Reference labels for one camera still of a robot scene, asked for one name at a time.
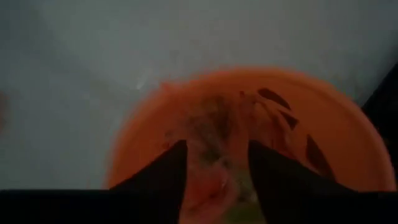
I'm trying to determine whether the red candy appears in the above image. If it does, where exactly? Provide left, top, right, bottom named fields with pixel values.
left=192, top=164, right=237, bottom=212

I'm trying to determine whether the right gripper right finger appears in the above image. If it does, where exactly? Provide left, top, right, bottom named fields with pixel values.
left=248, top=140, right=398, bottom=224

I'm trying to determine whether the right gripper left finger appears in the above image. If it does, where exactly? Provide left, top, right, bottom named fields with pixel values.
left=0, top=140, right=188, bottom=224

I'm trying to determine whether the orange pumpkin face bucket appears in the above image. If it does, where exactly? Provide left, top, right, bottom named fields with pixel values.
left=105, top=67, right=397, bottom=224

